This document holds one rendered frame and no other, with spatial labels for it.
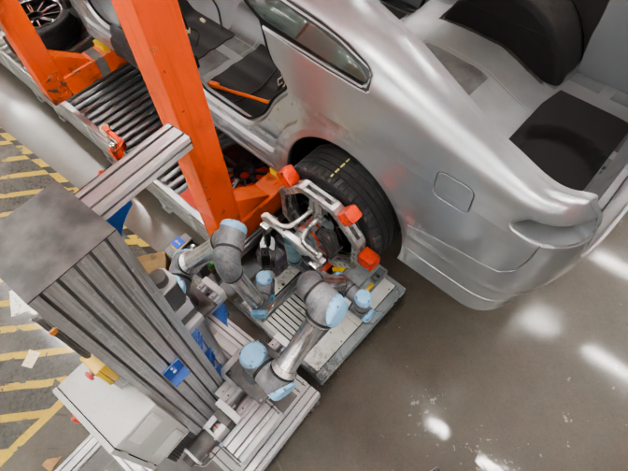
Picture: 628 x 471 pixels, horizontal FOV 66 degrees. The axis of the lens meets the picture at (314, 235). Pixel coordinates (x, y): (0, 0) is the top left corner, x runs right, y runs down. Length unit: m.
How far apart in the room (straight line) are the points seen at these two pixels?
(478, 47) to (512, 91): 0.36
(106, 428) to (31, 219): 0.87
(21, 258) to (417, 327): 2.47
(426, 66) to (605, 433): 2.35
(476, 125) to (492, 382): 1.83
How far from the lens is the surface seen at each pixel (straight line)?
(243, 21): 3.85
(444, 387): 3.14
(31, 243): 1.31
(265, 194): 2.86
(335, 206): 2.27
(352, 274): 3.10
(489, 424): 3.15
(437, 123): 1.84
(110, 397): 1.95
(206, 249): 2.11
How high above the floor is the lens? 2.97
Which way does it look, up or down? 58 degrees down
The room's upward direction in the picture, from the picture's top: 4 degrees counter-clockwise
